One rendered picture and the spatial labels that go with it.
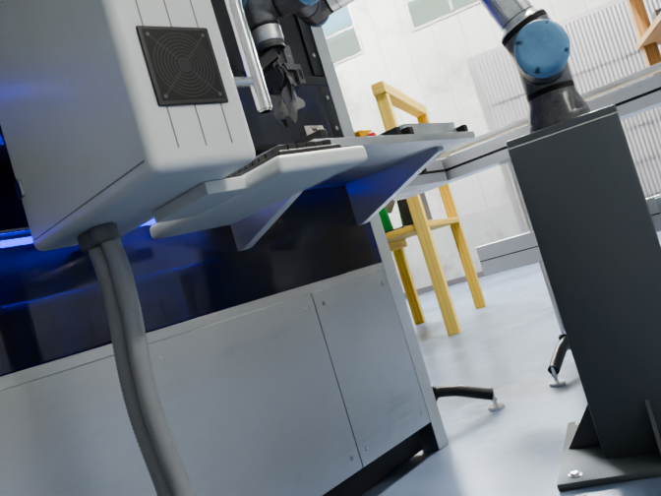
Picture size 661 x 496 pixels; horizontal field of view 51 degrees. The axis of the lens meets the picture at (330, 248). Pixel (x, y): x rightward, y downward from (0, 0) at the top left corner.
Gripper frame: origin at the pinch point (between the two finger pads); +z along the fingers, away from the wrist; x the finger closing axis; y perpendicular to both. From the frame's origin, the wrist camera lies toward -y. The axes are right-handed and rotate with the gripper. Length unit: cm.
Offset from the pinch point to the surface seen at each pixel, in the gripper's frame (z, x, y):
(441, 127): 10.9, -22.4, 33.9
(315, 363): 61, 15, 0
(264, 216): 22.6, 2.9, -14.8
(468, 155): 10, 15, 118
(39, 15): -11, -19, -72
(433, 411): 90, 15, 45
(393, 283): 48, 15, 45
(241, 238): 25.6, 12.5, -14.8
